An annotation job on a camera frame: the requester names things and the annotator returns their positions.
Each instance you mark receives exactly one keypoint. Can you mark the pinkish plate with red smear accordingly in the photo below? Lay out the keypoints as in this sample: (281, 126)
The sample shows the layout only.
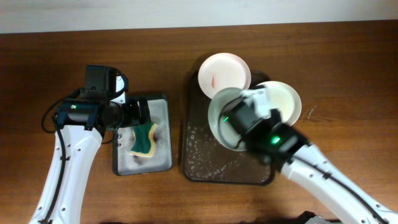
(223, 70)

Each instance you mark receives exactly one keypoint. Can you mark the grey-white plate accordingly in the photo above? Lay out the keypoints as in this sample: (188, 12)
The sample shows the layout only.
(221, 130)

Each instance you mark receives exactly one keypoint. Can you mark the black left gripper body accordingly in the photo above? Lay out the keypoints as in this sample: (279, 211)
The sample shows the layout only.
(130, 115)

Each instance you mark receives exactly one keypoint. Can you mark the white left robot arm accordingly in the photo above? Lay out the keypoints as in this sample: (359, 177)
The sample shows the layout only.
(80, 126)

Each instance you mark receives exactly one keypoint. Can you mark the small black soapy tray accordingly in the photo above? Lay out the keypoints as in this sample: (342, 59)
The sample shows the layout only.
(125, 163)

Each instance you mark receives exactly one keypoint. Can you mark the dark brown plastic tray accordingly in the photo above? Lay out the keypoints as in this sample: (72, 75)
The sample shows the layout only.
(204, 159)

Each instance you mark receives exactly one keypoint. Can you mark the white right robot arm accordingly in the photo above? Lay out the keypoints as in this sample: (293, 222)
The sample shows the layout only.
(301, 161)

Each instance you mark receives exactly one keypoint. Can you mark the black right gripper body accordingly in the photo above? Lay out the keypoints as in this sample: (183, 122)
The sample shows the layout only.
(248, 142)

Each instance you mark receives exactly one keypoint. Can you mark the cream plate with red stain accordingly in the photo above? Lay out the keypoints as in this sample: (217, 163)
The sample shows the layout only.
(284, 98)

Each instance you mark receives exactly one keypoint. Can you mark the green and yellow sponge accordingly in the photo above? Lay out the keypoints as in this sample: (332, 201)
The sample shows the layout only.
(144, 144)

